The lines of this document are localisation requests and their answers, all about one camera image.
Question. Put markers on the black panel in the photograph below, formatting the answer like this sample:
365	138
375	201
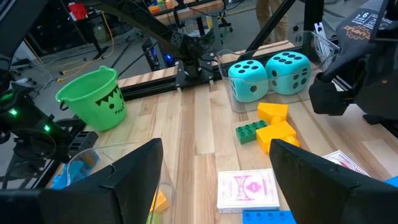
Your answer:
18	25

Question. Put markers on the red box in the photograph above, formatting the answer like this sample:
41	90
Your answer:
77	11

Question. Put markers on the person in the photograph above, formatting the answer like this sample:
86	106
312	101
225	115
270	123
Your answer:
270	18

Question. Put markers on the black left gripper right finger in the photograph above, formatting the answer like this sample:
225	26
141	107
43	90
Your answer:
335	202

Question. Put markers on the yellow wedge block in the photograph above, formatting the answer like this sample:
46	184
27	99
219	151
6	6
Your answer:
272	110

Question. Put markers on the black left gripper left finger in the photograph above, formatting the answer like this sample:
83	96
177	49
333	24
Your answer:
77	205

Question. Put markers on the teal foam die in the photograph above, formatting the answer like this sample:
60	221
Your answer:
247	82
287	74

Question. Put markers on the large yellow notched block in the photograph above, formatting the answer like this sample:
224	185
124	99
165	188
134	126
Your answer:
275	133

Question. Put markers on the light green toy brick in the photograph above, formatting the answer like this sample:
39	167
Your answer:
154	219

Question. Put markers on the black device with blue lights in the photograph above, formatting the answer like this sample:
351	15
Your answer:
155	59

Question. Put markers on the yellow square toy brick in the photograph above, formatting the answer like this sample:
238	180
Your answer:
160	202

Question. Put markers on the long blue brick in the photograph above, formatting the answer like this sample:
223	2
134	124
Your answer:
267	218

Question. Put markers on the clear plastic bin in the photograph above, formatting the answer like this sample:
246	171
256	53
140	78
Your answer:
169	193
223	67

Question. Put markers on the wooden table with toys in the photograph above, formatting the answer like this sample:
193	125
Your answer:
192	9

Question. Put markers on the green monster-face bucket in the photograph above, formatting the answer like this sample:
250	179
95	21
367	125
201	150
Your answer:
93	102

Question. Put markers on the card deck with red print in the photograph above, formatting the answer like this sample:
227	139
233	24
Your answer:
342	160

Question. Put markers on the black device with green lights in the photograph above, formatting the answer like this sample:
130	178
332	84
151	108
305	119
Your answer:
28	130

